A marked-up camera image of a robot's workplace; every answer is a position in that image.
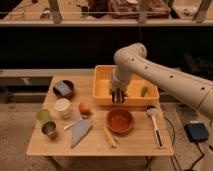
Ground wooden table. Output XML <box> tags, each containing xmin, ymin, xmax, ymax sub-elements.
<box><xmin>26</xmin><ymin>76</ymin><xmax>174</xmax><ymax>157</ymax></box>

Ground blue sponge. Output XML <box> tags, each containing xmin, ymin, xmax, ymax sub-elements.
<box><xmin>54</xmin><ymin>81</ymin><xmax>71</xmax><ymax>96</ymax></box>

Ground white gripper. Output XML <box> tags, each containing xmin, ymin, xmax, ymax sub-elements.
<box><xmin>109</xmin><ymin>68</ymin><xmax>129</xmax><ymax>103</ymax></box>

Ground red bowl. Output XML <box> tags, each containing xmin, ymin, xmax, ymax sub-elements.
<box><xmin>106</xmin><ymin>108</ymin><xmax>135</xmax><ymax>134</ymax></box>

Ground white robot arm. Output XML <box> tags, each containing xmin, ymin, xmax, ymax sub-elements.
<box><xmin>109</xmin><ymin>43</ymin><xmax>213</xmax><ymax>120</ymax></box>

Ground white handled brush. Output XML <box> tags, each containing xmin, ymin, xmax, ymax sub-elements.
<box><xmin>147</xmin><ymin>106</ymin><xmax>163</xmax><ymax>149</ymax></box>

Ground dark brown bowl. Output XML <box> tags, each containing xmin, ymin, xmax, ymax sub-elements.
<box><xmin>53</xmin><ymin>80</ymin><xmax>74</xmax><ymax>99</ymax></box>

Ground metal cup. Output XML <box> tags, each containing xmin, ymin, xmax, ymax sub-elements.
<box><xmin>42</xmin><ymin>121</ymin><xmax>57</xmax><ymax>139</ymax></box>

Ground yellow plastic bin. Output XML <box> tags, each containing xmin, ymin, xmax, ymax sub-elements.
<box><xmin>92</xmin><ymin>65</ymin><xmax>159</xmax><ymax>107</ymax></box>

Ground yellow corn cob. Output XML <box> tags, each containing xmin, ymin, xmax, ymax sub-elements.
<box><xmin>102</xmin><ymin>126</ymin><xmax>117</xmax><ymax>148</ymax></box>

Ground black foot pedal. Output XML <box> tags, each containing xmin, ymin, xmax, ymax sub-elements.
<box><xmin>184</xmin><ymin>123</ymin><xmax>209</xmax><ymax>142</ymax></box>

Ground white cup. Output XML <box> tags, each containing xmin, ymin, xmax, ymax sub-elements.
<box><xmin>54</xmin><ymin>98</ymin><xmax>71</xmax><ymax>118</ymax></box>

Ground grey blue spatula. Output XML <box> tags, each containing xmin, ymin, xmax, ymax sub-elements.
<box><xmin>64</xmin><ymin>116</ymin><xmax>92</xmax><ymax>148</ymax></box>

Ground green plastic cup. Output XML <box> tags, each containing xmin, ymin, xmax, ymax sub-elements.
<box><xmin>36</xmin><ymin>109</ymin><xmax>52</xmax><ymax>125</ymax></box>

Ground orange fruit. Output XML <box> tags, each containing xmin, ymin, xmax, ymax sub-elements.
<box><xmin>78</xmin><ymin>102</ymin><xmax>91</xmax><ymax>114</ymax></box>

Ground green vegetable in bin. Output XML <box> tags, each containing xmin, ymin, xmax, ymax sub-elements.
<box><xmin>141</xmin><ymin>86</ymin><xmax>148</xmax><ymax>97</ymax></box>

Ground striped dark eraser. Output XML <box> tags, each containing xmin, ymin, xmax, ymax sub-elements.
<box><xmin>115</xmin><ymin>91</ymin><xmax>121</xmax><ymax>103</ymax></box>

